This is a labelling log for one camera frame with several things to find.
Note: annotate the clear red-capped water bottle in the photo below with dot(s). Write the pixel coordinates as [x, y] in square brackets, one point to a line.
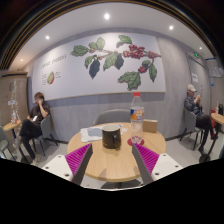
[137, 115]

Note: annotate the white wall poster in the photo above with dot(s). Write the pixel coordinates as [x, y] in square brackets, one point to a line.
[214, 67]

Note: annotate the small clear bottle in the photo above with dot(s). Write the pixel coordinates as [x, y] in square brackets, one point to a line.
[14, 117]

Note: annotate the person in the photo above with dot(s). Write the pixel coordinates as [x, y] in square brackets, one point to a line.
[38, 115]
[193, 105]

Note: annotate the coffee plant wall mural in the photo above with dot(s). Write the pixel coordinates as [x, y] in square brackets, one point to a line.
[70, 76]

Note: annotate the round wooden side table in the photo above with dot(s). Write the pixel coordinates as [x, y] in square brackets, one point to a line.
[11, 126]
[218, 118]

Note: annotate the recessed ceiling lights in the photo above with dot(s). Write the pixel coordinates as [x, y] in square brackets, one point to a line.
[106, 16]

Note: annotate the small brown cardboard box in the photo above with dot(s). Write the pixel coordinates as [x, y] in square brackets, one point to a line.
[150, 126]

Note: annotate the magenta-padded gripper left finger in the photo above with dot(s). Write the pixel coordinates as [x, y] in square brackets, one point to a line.
[58, 166]

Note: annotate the white door notice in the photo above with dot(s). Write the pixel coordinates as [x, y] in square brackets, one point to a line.
[195, 77]

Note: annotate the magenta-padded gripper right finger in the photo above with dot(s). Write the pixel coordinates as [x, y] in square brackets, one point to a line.
[165, 165]

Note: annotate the green exit sign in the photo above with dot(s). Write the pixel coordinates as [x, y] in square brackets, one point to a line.
[196, 55]

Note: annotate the black mug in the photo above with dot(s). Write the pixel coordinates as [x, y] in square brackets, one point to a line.
[110, 137]

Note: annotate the round red coaster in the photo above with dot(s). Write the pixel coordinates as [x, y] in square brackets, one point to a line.
[129, 143]

